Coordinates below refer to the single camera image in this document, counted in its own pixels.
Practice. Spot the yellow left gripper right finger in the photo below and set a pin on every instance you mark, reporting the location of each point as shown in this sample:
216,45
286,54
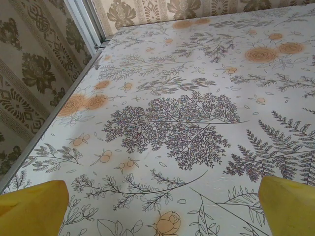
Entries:
292,209

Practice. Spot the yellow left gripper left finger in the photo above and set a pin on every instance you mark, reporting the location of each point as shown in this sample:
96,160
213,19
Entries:
29,211

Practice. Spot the floral tablecloth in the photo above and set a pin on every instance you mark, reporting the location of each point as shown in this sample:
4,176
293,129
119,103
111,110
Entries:
172,98

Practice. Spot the aluminium table side rail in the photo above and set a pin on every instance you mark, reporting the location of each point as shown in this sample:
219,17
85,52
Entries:
49,123

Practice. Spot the aluminium frame corner post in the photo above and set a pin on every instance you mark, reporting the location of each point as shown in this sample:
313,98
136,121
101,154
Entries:
83,22

